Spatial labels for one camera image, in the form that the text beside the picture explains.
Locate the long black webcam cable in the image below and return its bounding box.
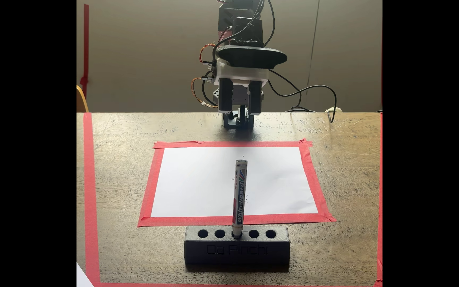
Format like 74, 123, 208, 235
263, 69, 338, 124

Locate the thin black cable on table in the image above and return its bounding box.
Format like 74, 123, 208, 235
284, 106, 318, 114

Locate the wooden chair back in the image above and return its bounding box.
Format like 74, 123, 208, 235
76, 84, 90, 113

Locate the red strip on wall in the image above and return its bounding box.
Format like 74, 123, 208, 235
80, 4, 90, 99

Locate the black oval webcam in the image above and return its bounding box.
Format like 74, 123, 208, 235
214, 45, 288, 69

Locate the whiteboard marker pen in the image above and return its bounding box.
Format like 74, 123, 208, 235
231, 159, 249, 239

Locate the long red table tape strip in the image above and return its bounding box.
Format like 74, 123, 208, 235
93, 282, 378, 287
375, 113, 383, 287
83, 113, 102, 286

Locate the white paper corner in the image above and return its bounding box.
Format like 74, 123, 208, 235
76, 262, 95, 287

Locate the white paper sheet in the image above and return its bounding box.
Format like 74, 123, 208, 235
151, 147, 319, 218

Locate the black pen holder block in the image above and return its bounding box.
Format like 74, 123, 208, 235
184, 226, 291, 267

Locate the red tape strip on paper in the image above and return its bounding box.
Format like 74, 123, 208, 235
137, 213, 337, 228
297, 139, 337, 223
137, 143, 166, 228
152, 138, 313, 150

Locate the orange wire bundle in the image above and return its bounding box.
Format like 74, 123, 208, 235
190, 43, 219, 108

